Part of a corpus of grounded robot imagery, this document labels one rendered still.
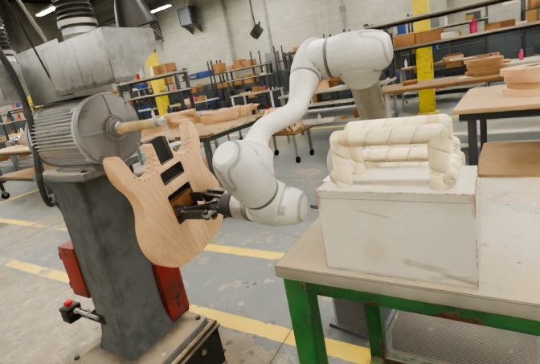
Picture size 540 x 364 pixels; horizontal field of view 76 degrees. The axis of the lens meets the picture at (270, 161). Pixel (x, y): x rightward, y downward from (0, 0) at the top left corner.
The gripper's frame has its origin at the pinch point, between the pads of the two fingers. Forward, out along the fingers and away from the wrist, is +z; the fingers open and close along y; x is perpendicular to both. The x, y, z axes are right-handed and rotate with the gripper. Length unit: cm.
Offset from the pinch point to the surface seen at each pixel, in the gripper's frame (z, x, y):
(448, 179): -75, 14, -11
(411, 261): -68, -1, -15
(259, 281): 52, -113, 76
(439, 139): -74, 20, -10
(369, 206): -62, 9, -13
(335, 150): -57, 19, -10
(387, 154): -62, 11, 5
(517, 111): -99, -44, 175
